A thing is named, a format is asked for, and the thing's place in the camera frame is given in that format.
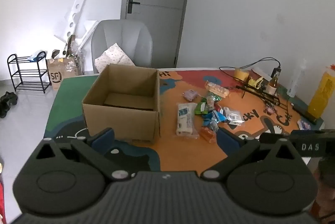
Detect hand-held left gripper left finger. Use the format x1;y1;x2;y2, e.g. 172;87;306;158
31;128;137;181

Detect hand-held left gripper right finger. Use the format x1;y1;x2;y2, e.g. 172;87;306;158
200;127;301;181

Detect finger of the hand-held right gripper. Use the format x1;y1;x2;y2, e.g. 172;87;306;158
259;132;293;145

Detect orange snack packet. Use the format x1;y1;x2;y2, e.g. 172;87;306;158
199;126;218;143

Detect blue snack packet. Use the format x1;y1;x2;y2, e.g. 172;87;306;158
203;119;219;133
211;110;227;124

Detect brown cardboard box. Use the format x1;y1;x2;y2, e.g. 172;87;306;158
82;63;161;145

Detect white clear snack packet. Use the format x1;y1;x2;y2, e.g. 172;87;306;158
222;106;245;126

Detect small green snack packet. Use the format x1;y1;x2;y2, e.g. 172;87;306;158
194;101;210;115

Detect long white snack packet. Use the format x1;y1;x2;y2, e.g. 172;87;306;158
175;102;200;139

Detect clear biscuit packet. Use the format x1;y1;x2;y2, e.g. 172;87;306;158
205;81;231;98

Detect purple snack packet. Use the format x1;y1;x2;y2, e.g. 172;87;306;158
183;90;202;102

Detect pink small packet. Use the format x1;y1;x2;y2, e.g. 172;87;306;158
297;119;311;131

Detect black flat box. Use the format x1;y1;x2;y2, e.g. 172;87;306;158
292;104;318;124

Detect black metal stand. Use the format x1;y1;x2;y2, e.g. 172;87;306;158
236;84;291;109

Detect colourful cartoon table mat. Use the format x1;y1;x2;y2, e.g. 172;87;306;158
43;68;325;172

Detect amber glass bottle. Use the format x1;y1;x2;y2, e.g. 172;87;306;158
267;75;279;96

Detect yellow tape dispenser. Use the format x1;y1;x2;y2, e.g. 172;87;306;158
247;77;263;88

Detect clear plastic bottle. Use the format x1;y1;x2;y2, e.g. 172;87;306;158
286;59;307;98

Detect yellow tape roll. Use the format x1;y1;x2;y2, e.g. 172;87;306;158
234;67;250;82

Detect printed brown shipping box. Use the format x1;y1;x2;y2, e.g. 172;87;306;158
46;55;84;91

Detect dotted cream pillow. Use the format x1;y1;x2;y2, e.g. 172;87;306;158
94;43;137;74

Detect crumpled clear plastic wrap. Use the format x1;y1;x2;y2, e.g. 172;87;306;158
63;36;84;68

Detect black metal shoe rack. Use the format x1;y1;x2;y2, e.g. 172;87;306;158
7;53;51;94

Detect grey upholstered chair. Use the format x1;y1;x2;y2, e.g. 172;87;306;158
90;19;153;74

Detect blue slippers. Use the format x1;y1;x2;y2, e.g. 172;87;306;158
27;50;48;62

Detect white flat panel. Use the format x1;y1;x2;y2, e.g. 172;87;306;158
76;20;99;49

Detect white perforated board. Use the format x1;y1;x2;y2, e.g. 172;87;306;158
64;0;89;43

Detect black cable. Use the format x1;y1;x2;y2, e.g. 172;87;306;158
219;57;282;83

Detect black door handle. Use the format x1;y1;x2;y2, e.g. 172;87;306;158
126;0;140;14

